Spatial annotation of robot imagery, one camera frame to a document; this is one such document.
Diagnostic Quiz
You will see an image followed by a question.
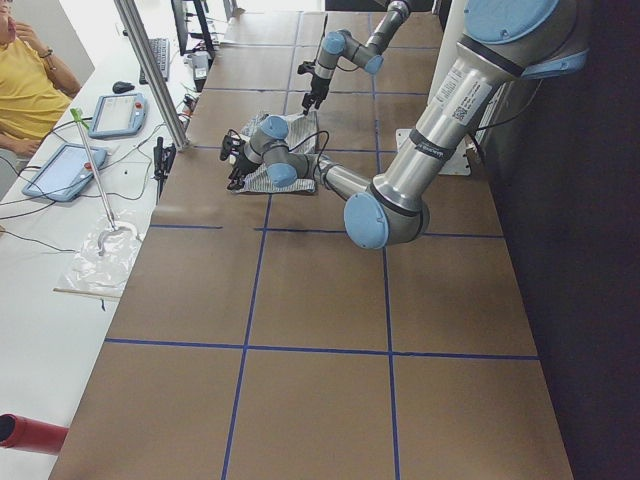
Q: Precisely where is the red cylinder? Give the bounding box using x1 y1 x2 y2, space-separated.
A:
1 414 68 455

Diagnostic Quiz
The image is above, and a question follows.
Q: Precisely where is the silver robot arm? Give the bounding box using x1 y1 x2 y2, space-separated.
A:
297 1 415 115
220 0 592 249

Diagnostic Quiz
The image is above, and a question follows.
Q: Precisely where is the blue teach pendant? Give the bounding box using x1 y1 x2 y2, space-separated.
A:
88 93 147 140
22 143 93 202

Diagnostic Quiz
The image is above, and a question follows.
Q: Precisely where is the black keyboard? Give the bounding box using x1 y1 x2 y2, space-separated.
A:
149 38 170 81

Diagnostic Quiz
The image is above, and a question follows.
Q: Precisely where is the black computer mouse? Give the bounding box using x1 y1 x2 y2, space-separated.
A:
112 81 135 95

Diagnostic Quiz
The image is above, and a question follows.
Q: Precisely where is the blue tape line crosswise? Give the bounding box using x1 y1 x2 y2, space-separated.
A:
104 337 539 361

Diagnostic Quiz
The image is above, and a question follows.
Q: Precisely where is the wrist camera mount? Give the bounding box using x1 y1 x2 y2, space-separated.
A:
219 129 246 161
297 61 315 75

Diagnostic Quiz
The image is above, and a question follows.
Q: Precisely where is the clear plastic bag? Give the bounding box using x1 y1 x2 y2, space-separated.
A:
53 209 146 300

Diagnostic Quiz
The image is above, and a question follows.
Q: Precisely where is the far blue teach pendant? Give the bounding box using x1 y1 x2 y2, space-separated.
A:
88 93 147 140

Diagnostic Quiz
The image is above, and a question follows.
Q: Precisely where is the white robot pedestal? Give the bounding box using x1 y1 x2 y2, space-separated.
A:
385 1 471 183

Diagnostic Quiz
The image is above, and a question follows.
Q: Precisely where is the metal reacher grabber tool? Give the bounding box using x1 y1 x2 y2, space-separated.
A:
70 108 141 257

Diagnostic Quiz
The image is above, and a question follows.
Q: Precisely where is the black pendant cable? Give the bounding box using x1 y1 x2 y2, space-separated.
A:
0 119 156 256

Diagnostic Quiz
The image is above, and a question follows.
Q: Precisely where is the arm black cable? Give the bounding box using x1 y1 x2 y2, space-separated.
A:
312 12 330 64
289 129 334 191

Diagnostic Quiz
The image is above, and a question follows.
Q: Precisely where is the blue tape line lengthwise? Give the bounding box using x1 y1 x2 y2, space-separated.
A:
219 9 306 480

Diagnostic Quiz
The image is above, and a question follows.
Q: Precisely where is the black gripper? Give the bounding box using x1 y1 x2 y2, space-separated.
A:
302 75 330 115
227 153 256 191

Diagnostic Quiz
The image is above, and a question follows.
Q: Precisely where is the near blue teach pendant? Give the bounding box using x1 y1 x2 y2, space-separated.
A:
22 143 93 202

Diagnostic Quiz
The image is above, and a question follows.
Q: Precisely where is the blue white striped polo shirt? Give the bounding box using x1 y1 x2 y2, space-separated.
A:
232 112 319 194

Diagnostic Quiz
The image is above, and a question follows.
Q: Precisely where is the person in yellow shirt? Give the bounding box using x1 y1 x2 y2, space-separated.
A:
1 1 82 158

